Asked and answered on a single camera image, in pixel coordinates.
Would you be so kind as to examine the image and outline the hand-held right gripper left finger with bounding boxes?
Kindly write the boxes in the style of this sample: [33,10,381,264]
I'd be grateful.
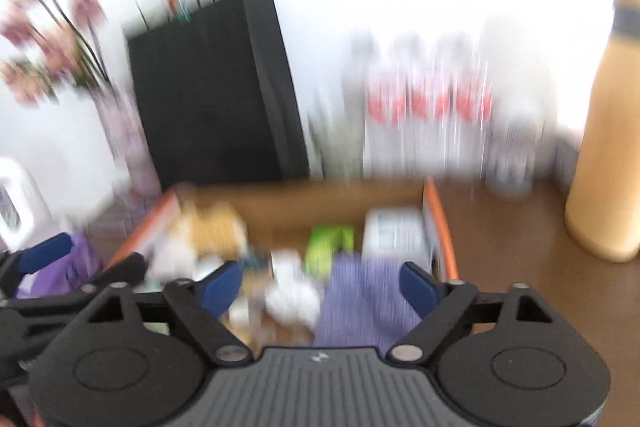
[89,261,252,365]

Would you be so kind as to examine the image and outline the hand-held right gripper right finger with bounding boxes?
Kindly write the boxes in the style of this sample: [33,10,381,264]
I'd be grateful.
[389,261,553,363]

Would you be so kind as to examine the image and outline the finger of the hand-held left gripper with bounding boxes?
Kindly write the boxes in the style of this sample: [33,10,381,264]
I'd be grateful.
[75,252,148,293]
[0,233,73,295]

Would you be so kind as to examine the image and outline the clear cotton swab box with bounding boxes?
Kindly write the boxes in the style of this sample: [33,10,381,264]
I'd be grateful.
[362,207,431,263]

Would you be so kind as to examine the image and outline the white and yellow plush alpaca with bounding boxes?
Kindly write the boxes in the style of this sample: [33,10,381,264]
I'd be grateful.
[150,202,251,283]

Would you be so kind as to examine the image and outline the purple knitted cloth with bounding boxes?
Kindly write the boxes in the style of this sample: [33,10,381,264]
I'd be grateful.
[315,254,426,350]

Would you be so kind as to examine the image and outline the white tissue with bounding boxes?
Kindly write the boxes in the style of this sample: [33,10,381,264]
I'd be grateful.
[265,249,323,323]

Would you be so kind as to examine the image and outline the green packet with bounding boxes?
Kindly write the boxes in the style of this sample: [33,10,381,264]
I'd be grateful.
[305,224,357,278]

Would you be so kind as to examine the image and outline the red cardboard box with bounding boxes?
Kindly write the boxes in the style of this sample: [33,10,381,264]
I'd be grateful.
[107,179,458,343]

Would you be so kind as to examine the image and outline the white plastic jug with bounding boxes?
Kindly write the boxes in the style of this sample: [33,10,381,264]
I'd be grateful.
[0,157,51,248]

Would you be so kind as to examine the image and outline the purple tissue pack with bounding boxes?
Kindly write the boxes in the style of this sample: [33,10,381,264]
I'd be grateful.
[15,177,131,300]

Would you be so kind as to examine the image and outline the purple textured vase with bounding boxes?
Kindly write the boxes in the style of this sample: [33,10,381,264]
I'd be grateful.
[95,92,163,198]

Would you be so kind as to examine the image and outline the clear water bottle red label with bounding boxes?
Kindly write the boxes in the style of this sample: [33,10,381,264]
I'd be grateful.
[362,32,406,178]
[447,32,493,178]
[405,32,448,178]

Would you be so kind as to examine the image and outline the black paper bag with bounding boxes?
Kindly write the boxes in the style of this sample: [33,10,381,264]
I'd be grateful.
[125,0,311,192]

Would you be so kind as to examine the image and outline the dried pink flowers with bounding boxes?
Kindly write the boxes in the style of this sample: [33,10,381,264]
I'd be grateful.
[0,0,116,108]

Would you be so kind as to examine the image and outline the yellow thermos jug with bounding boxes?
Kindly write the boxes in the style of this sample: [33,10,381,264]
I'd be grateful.
[565,0,640,263]

